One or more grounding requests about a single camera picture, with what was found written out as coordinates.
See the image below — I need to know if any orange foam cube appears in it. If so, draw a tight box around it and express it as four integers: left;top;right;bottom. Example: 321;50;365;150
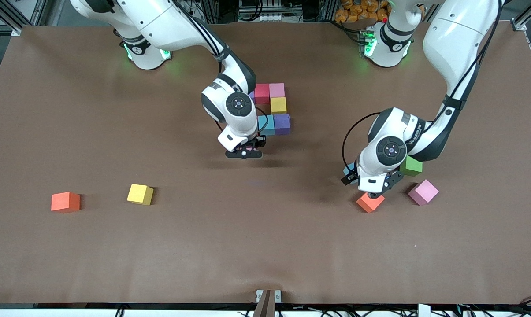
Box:
356;192;386;214
51;192;81;214

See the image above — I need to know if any red foam cube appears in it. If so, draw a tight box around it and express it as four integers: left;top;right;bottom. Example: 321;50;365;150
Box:
254;83;271;105

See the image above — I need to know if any brown post with metal brackets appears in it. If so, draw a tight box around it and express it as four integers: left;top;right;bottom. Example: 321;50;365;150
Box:
255;289;282;317

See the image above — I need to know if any green foam cube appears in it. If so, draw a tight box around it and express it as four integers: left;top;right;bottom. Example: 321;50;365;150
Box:
400;156;423;177

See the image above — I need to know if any long white socket strip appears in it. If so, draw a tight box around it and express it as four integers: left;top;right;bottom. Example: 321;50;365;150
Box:
238;12;292;22

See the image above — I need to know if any orange bag heap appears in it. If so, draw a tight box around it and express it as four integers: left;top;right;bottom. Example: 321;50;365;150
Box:
334;0;391;23

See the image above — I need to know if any brown table mat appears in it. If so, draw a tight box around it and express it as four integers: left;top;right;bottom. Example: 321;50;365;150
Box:
0;22;531;304

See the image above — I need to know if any violet foam cube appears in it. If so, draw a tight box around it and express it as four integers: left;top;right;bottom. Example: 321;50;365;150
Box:
274;114;291;135

